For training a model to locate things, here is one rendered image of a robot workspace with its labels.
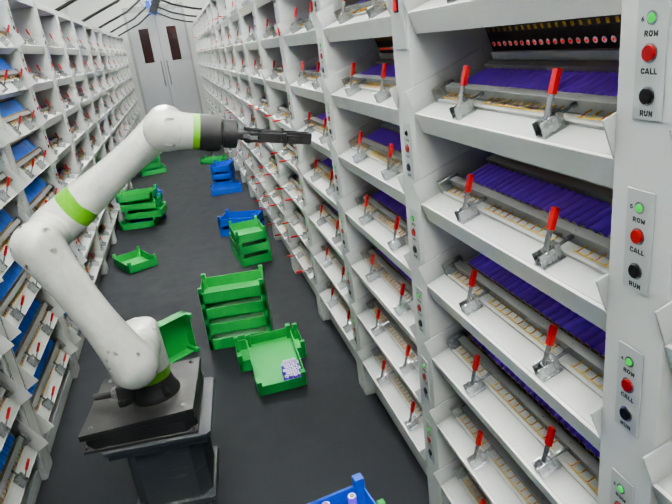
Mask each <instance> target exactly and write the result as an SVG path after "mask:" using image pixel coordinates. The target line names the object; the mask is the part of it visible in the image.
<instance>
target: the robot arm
mask: <svg viewBox="0 0 672 504"><path fill-rule="evenodd" d="M238 140H243V141H244V142H245V143H254V142H255V143H260V142H261V143H282V144H284V145H285V146H287V143H288V144H307V145H311V140H312V134H311V133H309V132H304V131H287V130H284V128H281V131H280V130H270V129H259V128H250V127H247V126H244V129H238V122H237V120H235V119H223V121H222V119H221V116H220V115H215V114H214V111H212V112H211V115H210V114H194V113H185V112H180V111H179V110H178V109H177V108H175V107H173V106H170V105H159V106H156V107H154V108H153V109H152V110H151V111H150V112H149V113H148V114H147V115H146V117H145V118H144V119H143V120H142V121H141V122H140V123H139V125H138V126H137V127H136V128H135V129H134V130H133V131H132V132H131V133H130V134H129V135H128V136H127V137H126V138H125V139H124V140H123V141H122V142H121V143H120V144H119V145H118V146H117V147H116V148H115V149H114V150H113V151H111V152H110V153H109V154H108V155H107V156H106V157H104V158H103V159H102V160H101V161H100V162H98V163H97V164H96V165H95V166H93V167H92V168H91V169H89V170H88V171H87V172H85V173H84V174H82V175H81V176H80V177H78V178H77V179H76V180H74V181H73V182H72V183H70V184H69V185H68V186H66V187H65V188H64V189H62V190H61V191H60V192H59V193H57V194H56V195H55V196H54V197H53V198H51V199H50V200H49V201H48V202H47V203H45V204H44V205H43V206H42V207H41V208H40V209H39V210H37V211H36V212H35V213H34V214H33V215H32V216H31V218H30V219H29V221H28V222H27V223H25V224H23V225H21V226H19V227H18V228H17V229H16V230H15V231H14V233H13V234H12V236H11V238H10V243H9V248H10V253H11V255H12V257H13V259H14V260H15V261H16V262H17V263H18V264H19V265H20V266H21V267H22V268H23V269H24V270H26V271H27V272H28V273H29V274H30V275H31V276H32V277H33V278H34V279H35V280H36V281H37V282H38V283H39V284H40V285H41V286H42V287H43V288H44V289H45V290H46V291H47V292H48V293H49V294H50V295H51V296H52V298H53V299H54V300H55V301H56V302H57V303H58V304H59V305H60V306H61V308H62V309H63V310H64V311H65V312H66V313H67V315H68V316H69V317H70V318H71V319H72V321H73V322H74V323H75V324H76V326H77V327H78V328H79V330H80V331H81V332H82V333H83V335H84V336H85V337H86V339H87V340H88V342H89V343H90V344H91V346H92V347H93V349H94V350H95V352H96V353H97V355H98V356H99V358H100V359H101V361H102V363H103V364H104V366H105V367H106V369H107V371H108V372H109V374H110V376H111V378H112V379H113V381H114V382H115V383H116V384H117V386H115V387H113V388H112V389H111V391H107V392H101V393H96V394H93V400H94V401H97V400H103V399H108V398H112V399H113V400H116V401H117V400H118V405H119V408H123V407H126V406H128V405H130V404H132V403H133V404H134V405H136V406H139V407H149V406H154V405H157V404H160V403H162V402H165V401H167V400H168V399H170V398H172V397H173V396H174V395H175V394H176V393H177V392H178V391H179V389H180V382H179V379H178V378H176V377H175V376H174V375H173V373H172V372H171V369H170V361H169V358H168V354H167V351H166V348H165V345H164V342H163V339H162V336H161V332H160V330H159V327H158V324H157V322H156V320H155V319H153V318H151V317H137V318H133V319H130V320H128V321H126V322H125V321H124V320H123V318H122V317H121V316H120V315H119V314H118V313H117V312H116V311H115V309H114V308H113V307H112V306H111V305H110V303H109V302H108V301H107V300H106V299H105V297H104V296H103V295H102V293H101V292H100V291H99V290H98V288H97V287H96V286H95V284H94V283H93V282H92V280H91V279H90V277H89V276H88V275H87V273H86V272H85V270H84V269H83V267H82V266H81V264H80V263H79V261H78V260H77V258H76V257H75V255H74V253H73V252H72V250H71V249H70V247H69V244H70V243H72V242H73V241H74V240H75V239H76V238H77V237H78V236H79V235H80V234H81V233H82V232H83V231H84V230H85V229H86V228H87V227H88V226H89V225H90V224H91V223H92V222H93V221H94V220H95V219H96V218H97V216H98V215H99V214H100V213H101V212H102V211H103V210H104V209H105V208H106V207H107V205H108V204H109V203H110V202H111V201H112V200H113V199H114V197H115V196H116V195H117V194H118V193H119V192H120V191H121V190H122V189H123V188H124V187H125V185H126V184H127V183H128V182H129V181H130V180H131V179H132V178H134V177H135V176H136V175H137V174H138V173H139V172H140V171H141V170H142V169H143V168H144V167H145V166H147V165H148V164H149V163H150V162H151V161H153V160H154V159H155V158H156V157H157V156H159V155H160V154H161V153H163V152H170V151H176V150H186V149H192V150H206V151H208V152H209V151H210V157H214V151H216V152H217V151H220V150H221V145H222V147H223V148H236V147H237V144H238Z"/></svg>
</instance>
